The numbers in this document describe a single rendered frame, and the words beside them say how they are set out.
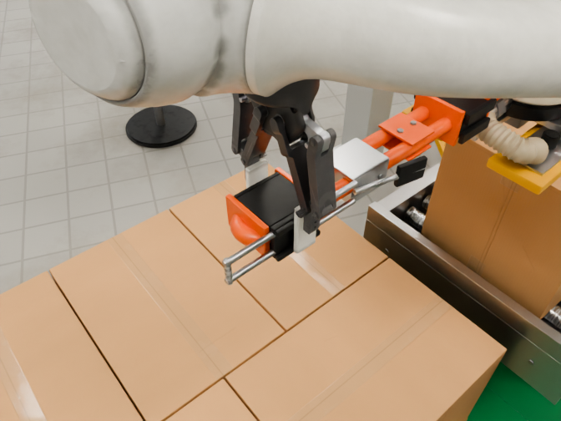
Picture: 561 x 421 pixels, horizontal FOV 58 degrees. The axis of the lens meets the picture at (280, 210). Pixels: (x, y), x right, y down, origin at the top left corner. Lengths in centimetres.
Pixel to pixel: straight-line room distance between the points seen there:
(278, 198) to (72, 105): 286
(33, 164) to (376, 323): 212
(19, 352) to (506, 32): 136
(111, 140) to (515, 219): 223
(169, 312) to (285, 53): 121
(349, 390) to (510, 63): 108
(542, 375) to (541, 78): 129
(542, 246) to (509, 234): 8
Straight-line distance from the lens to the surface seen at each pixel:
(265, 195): 60
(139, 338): 140
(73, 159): 294
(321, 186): 51
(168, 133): 293
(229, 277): 56
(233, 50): 26
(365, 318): 141
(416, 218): 169
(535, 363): 153
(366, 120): 250
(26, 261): 247
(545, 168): 95
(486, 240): 146
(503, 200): 137
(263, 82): 28
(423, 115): 79
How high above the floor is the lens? 170
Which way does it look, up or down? 44 degrees down
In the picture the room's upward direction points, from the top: straight up
